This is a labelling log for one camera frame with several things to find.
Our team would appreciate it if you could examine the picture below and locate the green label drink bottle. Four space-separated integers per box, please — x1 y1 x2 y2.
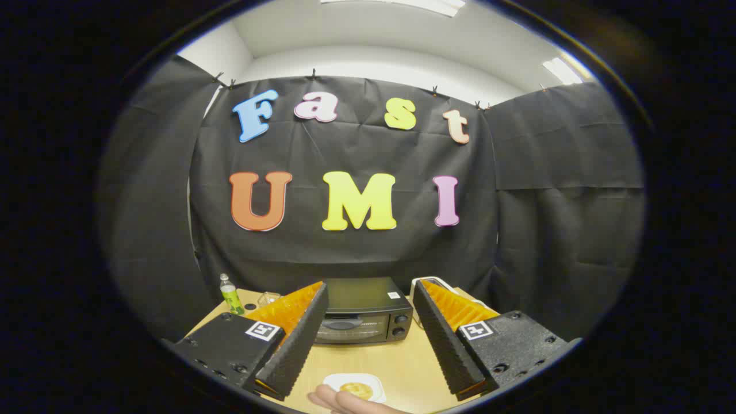
220 274 245 316

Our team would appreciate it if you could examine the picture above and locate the black backdrop cloth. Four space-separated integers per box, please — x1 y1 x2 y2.
98 55 645 346

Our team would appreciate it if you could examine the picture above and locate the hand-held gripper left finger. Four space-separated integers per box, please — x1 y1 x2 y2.
172 281 329 402

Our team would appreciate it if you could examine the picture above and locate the long ceiling light panel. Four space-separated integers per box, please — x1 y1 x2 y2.
321 0 466 17

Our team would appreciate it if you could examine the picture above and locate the golden bread bun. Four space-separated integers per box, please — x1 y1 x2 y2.
339 382 374 401

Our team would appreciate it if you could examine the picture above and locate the small ceiling light panel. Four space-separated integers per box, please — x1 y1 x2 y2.
542 56 585 86

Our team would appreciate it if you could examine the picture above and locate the black toaster oven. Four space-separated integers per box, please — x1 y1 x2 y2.
313 277 415 345

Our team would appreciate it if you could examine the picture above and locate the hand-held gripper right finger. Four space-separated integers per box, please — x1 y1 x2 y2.
412 279 570 402

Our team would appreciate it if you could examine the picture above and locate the white plate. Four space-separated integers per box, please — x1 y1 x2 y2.
323 373 387 404

